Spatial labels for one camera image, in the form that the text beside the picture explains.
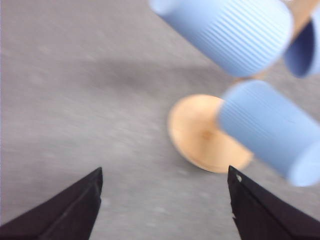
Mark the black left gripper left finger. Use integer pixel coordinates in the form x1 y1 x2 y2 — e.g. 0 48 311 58
0 167 103 240

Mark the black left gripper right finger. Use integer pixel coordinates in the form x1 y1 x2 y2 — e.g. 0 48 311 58
227 166 320 240

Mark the blue ribbed cup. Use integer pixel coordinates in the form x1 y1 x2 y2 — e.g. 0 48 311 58
284 9 320 79
148 0 293 77
217 80 320 188

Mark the blue ribbed cup front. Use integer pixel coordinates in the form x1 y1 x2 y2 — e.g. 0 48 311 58
217 80 320 188

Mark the wooden cup tree stand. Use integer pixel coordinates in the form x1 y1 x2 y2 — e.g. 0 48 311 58
167 0 318 174

